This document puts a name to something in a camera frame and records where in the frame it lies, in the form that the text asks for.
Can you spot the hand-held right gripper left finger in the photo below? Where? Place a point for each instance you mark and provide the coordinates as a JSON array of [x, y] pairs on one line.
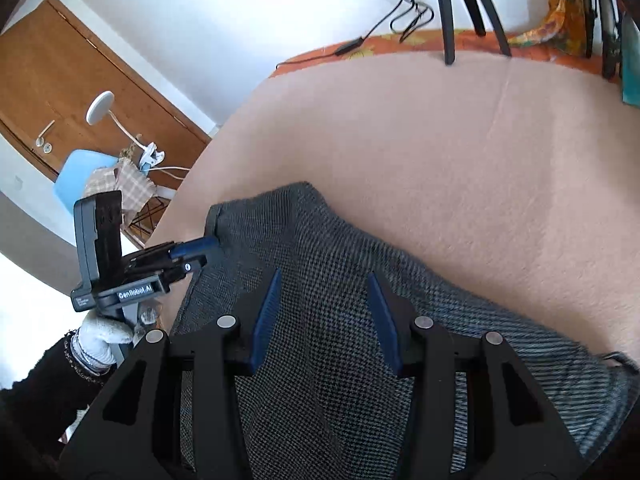
[[264, 322]]

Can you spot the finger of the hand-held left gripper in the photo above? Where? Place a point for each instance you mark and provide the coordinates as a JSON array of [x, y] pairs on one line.
[[189, 266], [197, 246]]

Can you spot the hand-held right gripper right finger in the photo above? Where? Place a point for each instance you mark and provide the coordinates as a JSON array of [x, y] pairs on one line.
[[386, 327]]

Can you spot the grey houndstooth pants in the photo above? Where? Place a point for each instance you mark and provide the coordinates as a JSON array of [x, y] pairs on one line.
[[320, 400]]

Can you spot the person's left forearm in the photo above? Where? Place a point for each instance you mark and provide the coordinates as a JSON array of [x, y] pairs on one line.
[[42, 395]]

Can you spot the person's left hand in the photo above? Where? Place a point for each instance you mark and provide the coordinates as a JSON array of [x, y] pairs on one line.
[[102, 337]]

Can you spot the beige checkered cloth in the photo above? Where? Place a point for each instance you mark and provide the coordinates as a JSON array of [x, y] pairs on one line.
[[132, 182]]

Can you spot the light blue chair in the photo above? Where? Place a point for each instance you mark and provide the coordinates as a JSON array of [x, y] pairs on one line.
[[80, 175]]

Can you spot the white clip lamp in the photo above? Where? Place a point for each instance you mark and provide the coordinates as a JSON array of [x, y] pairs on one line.
[[100, 107]]

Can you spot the peach blanket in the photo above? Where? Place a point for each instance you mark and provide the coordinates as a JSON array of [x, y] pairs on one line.
[[425, 170]]

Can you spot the wooden door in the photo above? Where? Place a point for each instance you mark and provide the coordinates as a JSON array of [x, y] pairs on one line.
[[65, 70]]

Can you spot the orange floral bed sheet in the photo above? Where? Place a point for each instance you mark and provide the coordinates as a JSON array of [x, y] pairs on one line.
[[400, 42]]

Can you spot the black metal chair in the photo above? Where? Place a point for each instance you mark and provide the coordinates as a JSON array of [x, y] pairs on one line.
[[450, 10]]

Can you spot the orange patterned cloth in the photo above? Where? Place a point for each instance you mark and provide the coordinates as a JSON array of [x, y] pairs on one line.
[[560, 15]]

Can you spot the teal cloth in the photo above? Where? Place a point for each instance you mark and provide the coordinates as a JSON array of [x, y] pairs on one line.
[[631, 65]]

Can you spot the black metal frame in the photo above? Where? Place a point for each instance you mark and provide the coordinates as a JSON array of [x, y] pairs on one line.
[[607, 20]]

